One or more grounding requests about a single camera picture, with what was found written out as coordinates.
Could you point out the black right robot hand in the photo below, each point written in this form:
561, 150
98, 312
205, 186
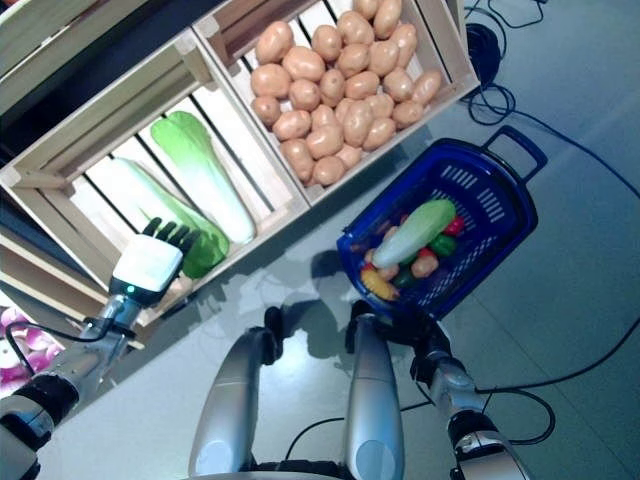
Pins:
420, 340

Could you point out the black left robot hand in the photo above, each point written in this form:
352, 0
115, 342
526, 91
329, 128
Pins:
145, 265

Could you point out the long napa cabbage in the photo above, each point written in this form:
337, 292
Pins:
210, 175
207, 247
415, 230

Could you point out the blue plastic shopping basket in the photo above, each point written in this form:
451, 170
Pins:
500, 190

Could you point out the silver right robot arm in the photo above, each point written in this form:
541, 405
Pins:
465, 400

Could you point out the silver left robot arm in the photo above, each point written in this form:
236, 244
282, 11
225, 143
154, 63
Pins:
75, 360

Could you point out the small tan basket potato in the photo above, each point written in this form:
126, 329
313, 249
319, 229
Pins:
425, 266

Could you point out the yellow corn cob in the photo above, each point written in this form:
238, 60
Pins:
378, 284

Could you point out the small green pepper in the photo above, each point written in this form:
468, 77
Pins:
442, 245

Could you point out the small red pepper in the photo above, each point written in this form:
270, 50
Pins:
456, 225

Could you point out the wooden slatted cabbage crate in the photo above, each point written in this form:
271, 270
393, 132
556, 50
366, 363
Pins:
100, 125

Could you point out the silver left robot leg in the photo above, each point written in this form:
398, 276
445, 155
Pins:
235, 390

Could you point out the black robot torso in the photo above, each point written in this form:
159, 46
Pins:
290, 470

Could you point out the wooden potato crate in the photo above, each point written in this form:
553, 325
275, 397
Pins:
445, 45

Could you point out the black round floor base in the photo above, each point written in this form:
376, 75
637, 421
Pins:
482, 47

